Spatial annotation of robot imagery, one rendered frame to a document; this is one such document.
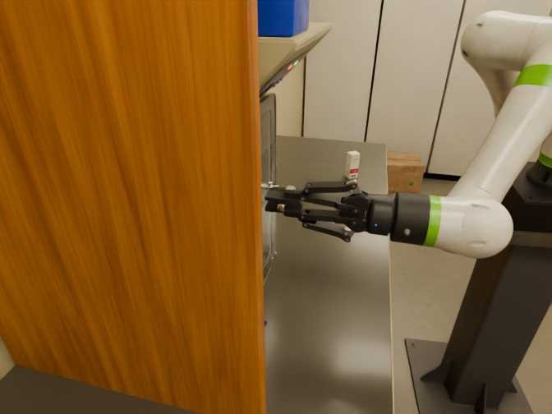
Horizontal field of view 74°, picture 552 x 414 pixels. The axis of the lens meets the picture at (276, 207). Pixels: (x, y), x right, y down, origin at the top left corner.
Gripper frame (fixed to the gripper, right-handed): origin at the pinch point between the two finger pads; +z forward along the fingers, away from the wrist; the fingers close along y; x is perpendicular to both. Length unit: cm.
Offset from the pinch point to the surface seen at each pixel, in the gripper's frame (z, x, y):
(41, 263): 28.7, 29.2, 1.9
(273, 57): -3.6, 20.8, 29.5
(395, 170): -42, -252, -99
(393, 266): -42, -143, -121
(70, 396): 31, 32, -26
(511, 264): -66, -51, -42
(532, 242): -66, -45, -29
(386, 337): -23.3, 4.9, -25.9
